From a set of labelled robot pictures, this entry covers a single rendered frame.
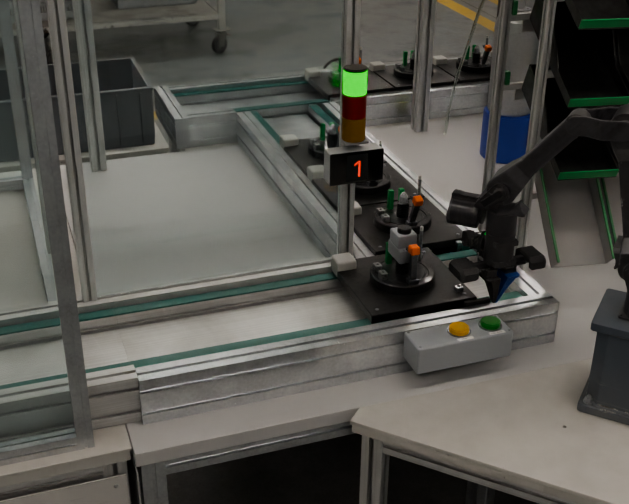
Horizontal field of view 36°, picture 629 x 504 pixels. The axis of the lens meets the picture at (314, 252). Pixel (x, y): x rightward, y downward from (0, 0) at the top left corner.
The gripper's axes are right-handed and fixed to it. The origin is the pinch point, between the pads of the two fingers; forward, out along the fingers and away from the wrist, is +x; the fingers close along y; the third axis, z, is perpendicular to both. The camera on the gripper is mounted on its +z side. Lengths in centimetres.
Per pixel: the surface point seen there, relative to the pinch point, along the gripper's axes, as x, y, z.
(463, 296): 7.9, 0.8, 10.7
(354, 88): -33.3, 18.2, 30.9
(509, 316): 10.2, -6.3, 3.6
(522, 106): 0, -62, 94
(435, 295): 7.8, 6.3, 12.9
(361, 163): -16.7, 16.4, 30.6
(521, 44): -18, -60, 95
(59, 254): -21, 82, 1
